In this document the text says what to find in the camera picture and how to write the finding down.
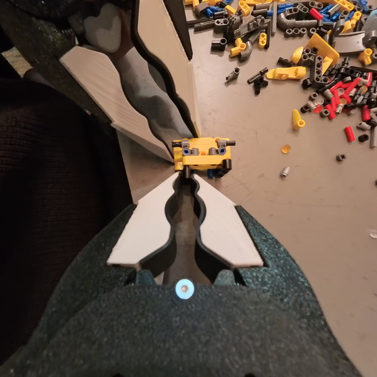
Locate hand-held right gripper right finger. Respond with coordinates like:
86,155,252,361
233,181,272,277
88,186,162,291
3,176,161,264
190,173,264,268

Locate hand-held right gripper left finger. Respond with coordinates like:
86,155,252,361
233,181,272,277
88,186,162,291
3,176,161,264
106,172,181,266

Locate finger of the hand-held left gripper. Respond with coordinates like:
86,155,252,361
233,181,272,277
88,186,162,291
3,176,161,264
130,0,203,139
60,45,175,163

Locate yellow brick assembly grey connectors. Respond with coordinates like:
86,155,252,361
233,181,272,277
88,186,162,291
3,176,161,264
172,137,236,179

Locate person's dark clothing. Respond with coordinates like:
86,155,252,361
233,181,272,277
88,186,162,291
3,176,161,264
0,75,134,360

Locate yellow cone tooth piece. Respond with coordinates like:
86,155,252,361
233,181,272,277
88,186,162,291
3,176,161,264
292,109,306,131

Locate pile of building brick pieces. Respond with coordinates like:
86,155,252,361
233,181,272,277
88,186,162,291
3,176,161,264
186,0,377,148

